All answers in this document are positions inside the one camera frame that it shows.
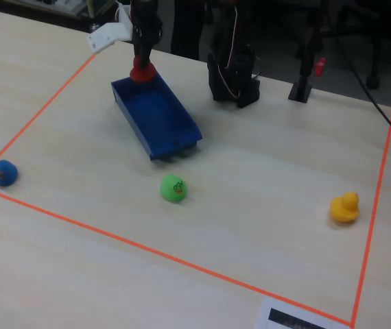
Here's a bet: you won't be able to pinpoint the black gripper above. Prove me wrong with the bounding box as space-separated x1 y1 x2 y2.
129 0 164 71

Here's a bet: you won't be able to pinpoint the red rubber duck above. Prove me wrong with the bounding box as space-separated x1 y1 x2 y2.
129 56 156 84

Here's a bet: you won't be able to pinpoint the blue plastic box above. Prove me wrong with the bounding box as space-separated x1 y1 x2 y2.
110 70 203 161

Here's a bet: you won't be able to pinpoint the green rubber duck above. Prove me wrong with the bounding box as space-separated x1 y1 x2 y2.
160 173 188 204

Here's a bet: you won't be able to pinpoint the yellow rubber duck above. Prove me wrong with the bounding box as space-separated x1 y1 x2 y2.
329 191 360 226

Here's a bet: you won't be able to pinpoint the person legs dark trousers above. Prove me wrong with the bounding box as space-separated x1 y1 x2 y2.
170 0 206 62

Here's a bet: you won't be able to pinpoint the cluttered shelf rack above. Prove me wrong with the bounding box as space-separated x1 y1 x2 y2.
3 0 128 20

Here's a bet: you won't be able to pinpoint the orange tape strip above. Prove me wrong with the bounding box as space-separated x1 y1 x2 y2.
0 184 354 327
0 53 97 182
350 108 391 328

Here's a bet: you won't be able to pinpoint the blue ball toy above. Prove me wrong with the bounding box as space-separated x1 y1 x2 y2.
0 159 19 188

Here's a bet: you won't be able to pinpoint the black office chair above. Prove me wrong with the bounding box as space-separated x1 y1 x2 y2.
332 0 391 90

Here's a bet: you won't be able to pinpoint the white paper with black bar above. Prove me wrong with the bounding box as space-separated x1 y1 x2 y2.
254 297 353 329

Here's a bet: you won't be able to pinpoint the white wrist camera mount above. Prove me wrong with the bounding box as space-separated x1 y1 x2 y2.
86 6 134 54

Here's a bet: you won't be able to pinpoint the black camera stand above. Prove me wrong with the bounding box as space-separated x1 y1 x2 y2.
287 0 329 103

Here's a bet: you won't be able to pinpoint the red clamp handle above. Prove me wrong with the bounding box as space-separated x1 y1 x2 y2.
313 57 327 77

